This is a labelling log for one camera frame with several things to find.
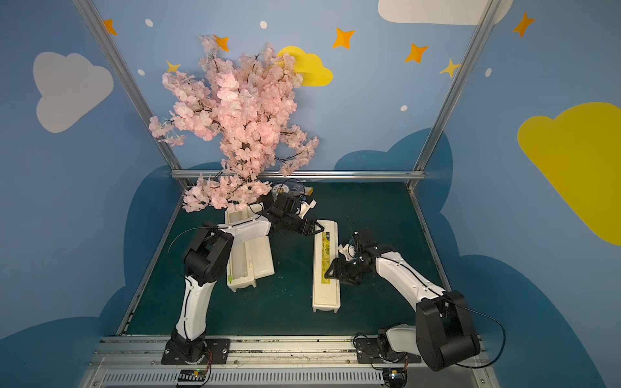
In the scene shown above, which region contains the dispenser lid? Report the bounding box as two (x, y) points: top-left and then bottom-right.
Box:
(244, 236), (275, 279)
(311, 220), (341, 314)

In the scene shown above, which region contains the dispenser base tray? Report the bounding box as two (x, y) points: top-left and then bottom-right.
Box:
(225, 210), (256, 293)

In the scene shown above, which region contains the plastic wrap roll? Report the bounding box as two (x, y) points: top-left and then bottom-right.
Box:
(230, 244), (251, 286)

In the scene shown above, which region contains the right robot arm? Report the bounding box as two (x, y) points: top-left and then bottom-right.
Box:
(323, 230), (501, 372)

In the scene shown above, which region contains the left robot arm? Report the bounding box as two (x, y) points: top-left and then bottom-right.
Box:
(161, 193), (323, 365)

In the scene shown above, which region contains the green printed cup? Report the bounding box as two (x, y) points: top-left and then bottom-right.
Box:
(272, 181), (306, 196)

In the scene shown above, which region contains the pink cherry blossom tree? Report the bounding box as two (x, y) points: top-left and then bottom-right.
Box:
(149, 36), (320, 213)

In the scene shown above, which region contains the right small circuit board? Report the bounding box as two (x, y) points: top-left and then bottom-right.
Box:
(382, 369), (408, 388)

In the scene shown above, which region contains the small circuit board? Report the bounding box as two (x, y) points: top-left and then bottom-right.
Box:
(176, 369), (208, 387)
(382, 369), (408, 388)

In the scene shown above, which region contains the left small circuit board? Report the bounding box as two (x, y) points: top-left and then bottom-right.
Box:
(176, 369), (208, 387)

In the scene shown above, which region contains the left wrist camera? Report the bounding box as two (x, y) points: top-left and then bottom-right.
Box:
(298, 199), (316, 219)

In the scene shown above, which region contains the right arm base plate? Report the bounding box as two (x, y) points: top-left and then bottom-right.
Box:
(352, 336), (422, 365)

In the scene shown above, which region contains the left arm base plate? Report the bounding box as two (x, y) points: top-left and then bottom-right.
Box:
(160, 338), (231, 365)

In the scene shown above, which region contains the aluminium rail base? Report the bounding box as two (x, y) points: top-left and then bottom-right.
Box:
(79, 336), (500, 387)

